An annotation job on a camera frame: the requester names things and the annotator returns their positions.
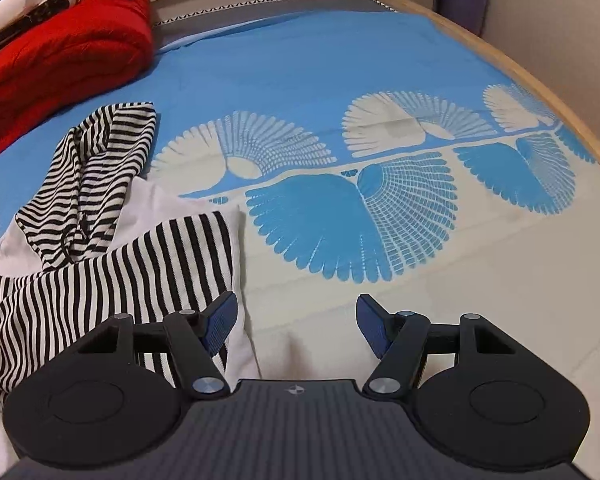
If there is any black white striped garment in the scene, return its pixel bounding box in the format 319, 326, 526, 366
0, 103, 242, 476

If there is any blue white patterned bedsheet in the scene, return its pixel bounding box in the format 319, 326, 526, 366
0, 10, 600, 479

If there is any red folded blanket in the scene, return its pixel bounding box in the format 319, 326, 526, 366
0, 0, 154, 154

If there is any wooden bed frame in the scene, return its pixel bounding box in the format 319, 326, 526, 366
373, 0, 600, 164

